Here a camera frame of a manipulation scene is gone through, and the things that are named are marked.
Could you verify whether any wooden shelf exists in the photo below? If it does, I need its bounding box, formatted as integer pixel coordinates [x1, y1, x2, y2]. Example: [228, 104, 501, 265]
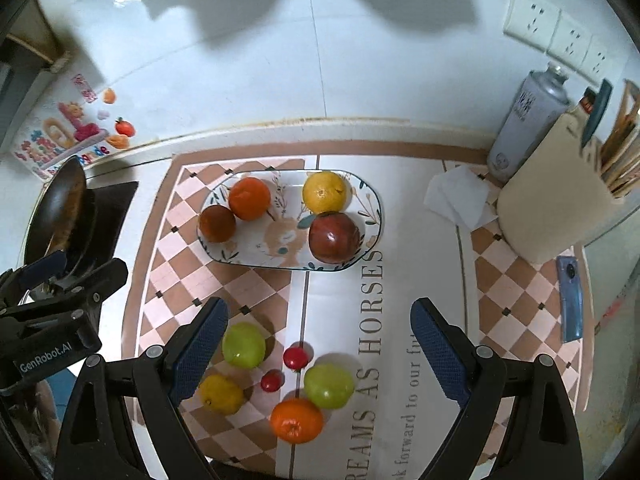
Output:
[4, 0, 70, 74]

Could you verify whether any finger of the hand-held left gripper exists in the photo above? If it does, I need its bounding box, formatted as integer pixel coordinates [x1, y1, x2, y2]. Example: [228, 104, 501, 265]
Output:
[15, 257, 130, 322]
[0, 250, 68, 306]

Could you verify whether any oval floral ceramic plate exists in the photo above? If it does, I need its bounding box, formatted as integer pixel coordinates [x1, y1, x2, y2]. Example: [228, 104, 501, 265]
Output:
[196, 169, 385, 273]

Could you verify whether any orange with green stem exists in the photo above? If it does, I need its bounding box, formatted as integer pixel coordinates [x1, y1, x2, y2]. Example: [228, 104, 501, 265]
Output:
[270, 397, 325, 444]

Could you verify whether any checkered printed table mat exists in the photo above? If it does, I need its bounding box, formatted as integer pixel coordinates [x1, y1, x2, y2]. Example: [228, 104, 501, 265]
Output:
[122, 152, 591, 480]

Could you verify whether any beige utensil holder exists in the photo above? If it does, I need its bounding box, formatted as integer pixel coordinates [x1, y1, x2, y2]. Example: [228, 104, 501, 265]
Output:
[496, 109, 627, 266]

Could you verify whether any red apple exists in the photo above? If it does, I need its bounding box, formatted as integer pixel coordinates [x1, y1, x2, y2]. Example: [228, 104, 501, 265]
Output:
[307, 212, 362, 265]

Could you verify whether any yellow lemon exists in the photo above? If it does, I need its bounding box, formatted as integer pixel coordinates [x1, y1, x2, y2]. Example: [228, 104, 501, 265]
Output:
[198, 374, 245, 416]

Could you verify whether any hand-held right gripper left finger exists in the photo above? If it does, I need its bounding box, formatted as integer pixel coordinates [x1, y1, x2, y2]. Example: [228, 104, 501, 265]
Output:
[52, 296, 231, 480]

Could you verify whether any white paper tissue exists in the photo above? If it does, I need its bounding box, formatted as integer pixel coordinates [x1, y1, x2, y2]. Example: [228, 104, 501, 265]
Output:
[423, 165, 502, 229]

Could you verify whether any grey spray can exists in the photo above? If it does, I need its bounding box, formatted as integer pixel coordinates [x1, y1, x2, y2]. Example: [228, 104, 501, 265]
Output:
[487, 62, 572, 184]

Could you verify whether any green apple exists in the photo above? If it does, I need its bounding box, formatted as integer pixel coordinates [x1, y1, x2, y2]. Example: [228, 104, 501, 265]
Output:
[303, 363, 356, 409]
[222, 322, 267, 369]

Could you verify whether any yellow round citrus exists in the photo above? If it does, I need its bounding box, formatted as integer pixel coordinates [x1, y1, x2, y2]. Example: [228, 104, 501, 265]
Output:
[302, 170, 349, 215]

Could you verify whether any white wall socket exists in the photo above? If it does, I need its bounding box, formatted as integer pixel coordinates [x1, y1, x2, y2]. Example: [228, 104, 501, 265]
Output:
[582, 34, 626, 86]
[502, 0, 562, 53]
[547, 12, 593, 72]

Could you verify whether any brown round fruit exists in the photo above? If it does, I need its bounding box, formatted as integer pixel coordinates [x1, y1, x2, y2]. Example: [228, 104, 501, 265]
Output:
[199, 204, 237, 243]

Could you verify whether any black wok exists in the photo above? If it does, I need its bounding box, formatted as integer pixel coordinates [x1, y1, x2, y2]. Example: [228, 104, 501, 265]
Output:
[24, 155, 98, 277]

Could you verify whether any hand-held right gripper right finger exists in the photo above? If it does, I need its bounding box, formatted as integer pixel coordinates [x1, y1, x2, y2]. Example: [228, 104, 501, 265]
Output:
[410, 296, 586, 480]

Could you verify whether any bundle of wooden chopsticks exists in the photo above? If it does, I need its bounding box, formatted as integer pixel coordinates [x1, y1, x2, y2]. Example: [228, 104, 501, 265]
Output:
[597, 80, 640, 199]

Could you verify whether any person's left forearm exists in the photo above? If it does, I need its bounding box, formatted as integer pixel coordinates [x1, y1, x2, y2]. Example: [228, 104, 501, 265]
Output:
[20, 381, 67, 467]

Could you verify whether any colourful fruit wall sticker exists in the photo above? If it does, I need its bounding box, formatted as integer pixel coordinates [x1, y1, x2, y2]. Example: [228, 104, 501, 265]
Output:
[10, 72, 137, 182]

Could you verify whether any teal handled knife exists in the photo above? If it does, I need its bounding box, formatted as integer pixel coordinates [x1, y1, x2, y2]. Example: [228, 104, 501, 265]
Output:
[580, 79, 614, 151]

